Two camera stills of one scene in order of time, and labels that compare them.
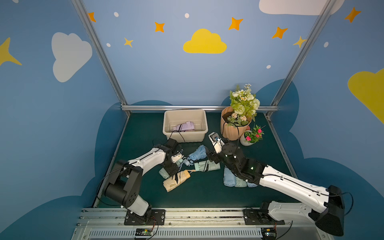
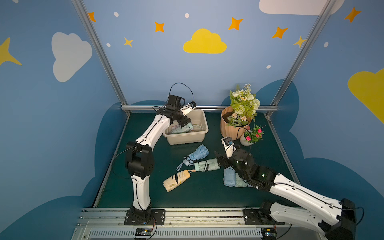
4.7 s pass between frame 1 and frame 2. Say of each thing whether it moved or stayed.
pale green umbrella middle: stayed
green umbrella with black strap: stayed
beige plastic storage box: stayed
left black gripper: moved
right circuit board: stayed
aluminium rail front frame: stayed
